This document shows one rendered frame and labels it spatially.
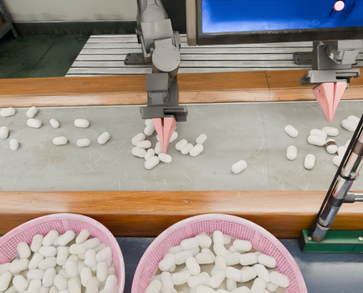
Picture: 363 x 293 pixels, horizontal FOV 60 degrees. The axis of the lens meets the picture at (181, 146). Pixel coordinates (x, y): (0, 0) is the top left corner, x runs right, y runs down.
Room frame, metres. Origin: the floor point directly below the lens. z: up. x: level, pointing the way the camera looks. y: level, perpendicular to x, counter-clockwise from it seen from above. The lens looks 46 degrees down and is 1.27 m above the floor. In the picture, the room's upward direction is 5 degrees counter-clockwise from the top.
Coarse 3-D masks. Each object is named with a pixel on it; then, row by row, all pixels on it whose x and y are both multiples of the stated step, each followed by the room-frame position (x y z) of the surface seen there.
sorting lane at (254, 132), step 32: (32, 128) 0.63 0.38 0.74; (64, 128) 0.62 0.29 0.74; (96, 128) 0.61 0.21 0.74; (128, 128) 0.59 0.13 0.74; (192, 128) 0.57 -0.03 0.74; (224, 128) 0.56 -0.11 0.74; (256, 128) 0.55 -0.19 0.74; (320, 128) 0.53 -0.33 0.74; (0, 160) 0.52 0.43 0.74; (32, 160) 0.51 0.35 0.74; (64, 160) 0.50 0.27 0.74; (96, 160) 0.49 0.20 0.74; (128, 160) 0.49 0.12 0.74; (160, 160) 0.48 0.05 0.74; (192, 160) 0.47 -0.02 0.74; (224, 160) 0.46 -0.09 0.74; (256, 160) 0.45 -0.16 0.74; (288, 160) 0.44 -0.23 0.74; (320, 160) 0.43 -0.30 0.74
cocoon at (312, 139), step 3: (312, 135) 0.49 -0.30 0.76; (315, 135) 0.49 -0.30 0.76; (309, 138) 0.49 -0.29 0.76; (312, 138) 0.48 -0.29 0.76; (315, 138) 0.48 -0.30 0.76; (318, 138) 0.48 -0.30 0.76; (321, 138) 0.48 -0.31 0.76; (324, 138) 0.48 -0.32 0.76; (309, 141) 0.48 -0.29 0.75; (312, 141) 0.48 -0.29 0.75; (315, 141) 0.48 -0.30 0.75; (318, 141) 0.47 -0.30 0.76; (321, 141) 0.47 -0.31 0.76; (324, 141) 0.47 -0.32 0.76; (315, 144) 0.48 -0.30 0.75; (318, 144) 0.47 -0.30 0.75; (321, 144) 0.47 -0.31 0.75
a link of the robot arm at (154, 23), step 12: (144, 0) 0.73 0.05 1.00; (156, 0) 0.73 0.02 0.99; (144, 12) 0.70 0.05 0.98; (156, 12) 0.70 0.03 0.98; (144, 24) 0.68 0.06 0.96; (156, 24) 0.68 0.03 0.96; (168, 24) 0.68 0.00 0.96; (144, 36) 0.66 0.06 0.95; (156, 36) 0.66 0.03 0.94; (168, 36) 0.66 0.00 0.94
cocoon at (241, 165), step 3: (237, 162) 0.43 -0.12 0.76; (240, 162) 0.43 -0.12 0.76; (243, 162) 0.43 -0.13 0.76; (234, 165) 0.43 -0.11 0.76; (237, 165) 0.42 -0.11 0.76; (240, 165) 0.42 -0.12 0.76; (243, 165) 0.42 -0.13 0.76; (246, 165) 0.43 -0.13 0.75; (234, 168) 0.42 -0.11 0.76; (237, 168) 0.42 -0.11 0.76; (240, 168) 0.42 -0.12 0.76; (243, 168) 0.42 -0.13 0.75; (234, 171) 0.42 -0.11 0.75; (237, 171) 0.41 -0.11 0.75
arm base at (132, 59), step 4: (128, 56) 1.06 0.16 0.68; (132, 56) 1.06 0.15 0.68; (136, 56) 1.05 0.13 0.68; (140, 56) 1.05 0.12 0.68; (124, 60) 1.03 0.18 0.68; (128, 60) 1.03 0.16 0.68; (132, 60) 1.03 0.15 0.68; (136, 60) 1.03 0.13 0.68; (140, 60) 1.02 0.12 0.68; (144, 60) 1.02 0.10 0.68; (124, 64) 1.02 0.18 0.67; (128, 64) 1.02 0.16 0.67; (132, 64) 1.01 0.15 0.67; (136, 64) 1.01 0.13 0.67; (140, 64) 1.01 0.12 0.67; (144, 64) 1.01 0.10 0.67; (148, 64) 1.00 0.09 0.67
